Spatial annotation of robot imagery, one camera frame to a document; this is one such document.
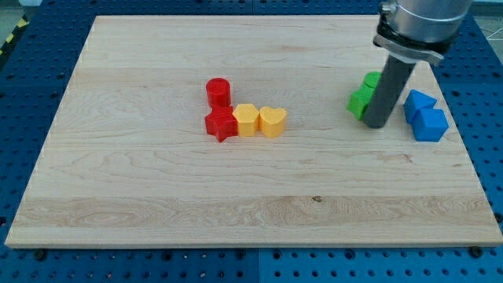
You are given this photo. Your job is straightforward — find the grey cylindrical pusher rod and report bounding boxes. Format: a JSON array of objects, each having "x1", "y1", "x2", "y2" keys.
[{"x1": 362, "y1": 55, "x2": 416, "y2": 129}]

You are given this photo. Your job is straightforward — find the green cylinder block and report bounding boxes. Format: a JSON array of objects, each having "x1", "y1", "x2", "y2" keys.
[{"x1": 363, "y1": 72, "x2": 381, "y2": 89}]

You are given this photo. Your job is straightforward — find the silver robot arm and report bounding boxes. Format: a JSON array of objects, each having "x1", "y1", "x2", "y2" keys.
[{"x1": 362, "y1": 0, "x2": 472, "y2": 128}]

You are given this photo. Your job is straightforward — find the green star block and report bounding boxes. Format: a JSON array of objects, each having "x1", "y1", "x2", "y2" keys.
[{"x1": 346, "y1": 84, "x2": 374, "y2": 120}]

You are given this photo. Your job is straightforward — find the red star block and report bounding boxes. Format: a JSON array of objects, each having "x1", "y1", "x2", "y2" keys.
[{"x1": 205, "y1": 106, "x2": 238, "y2": 142}]

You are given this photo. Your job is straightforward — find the blue triangle block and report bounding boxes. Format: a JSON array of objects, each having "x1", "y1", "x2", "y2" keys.
[{"x1": 403, "y1": 90, "x2": 437, "y2": 124}]

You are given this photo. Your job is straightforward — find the blue cube block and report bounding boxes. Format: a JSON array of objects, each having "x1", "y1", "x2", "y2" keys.
[{"x1": 412, "y1": 108, "x2": 449, "y2": 142}]

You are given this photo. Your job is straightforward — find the yellow heart block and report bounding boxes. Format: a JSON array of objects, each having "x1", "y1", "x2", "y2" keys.
[{"x1": 259, "y1": 106, "x2": 288, "y2": 138}]

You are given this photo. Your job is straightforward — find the yellow hexagon block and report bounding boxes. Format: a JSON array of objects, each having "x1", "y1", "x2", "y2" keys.
[{"x1": 233, "y1": 104, "x2": 259, "y2": 137}]

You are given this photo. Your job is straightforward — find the red cylinder block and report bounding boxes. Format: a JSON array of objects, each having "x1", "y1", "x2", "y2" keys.
[{"x1": 205, "y1": 78, "x2": 231, "y2": 108}]

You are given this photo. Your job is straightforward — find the light wooden board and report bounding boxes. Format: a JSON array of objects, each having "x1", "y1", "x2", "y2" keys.
[{"x1": 6, "y1": 16, "x2": 502, "y2": 248}]

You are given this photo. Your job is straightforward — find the yellow black hazard tape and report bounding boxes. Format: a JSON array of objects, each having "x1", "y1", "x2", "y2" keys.
[{"x1": 1, "y1": 14, "x2": 30, "y2": 58}]

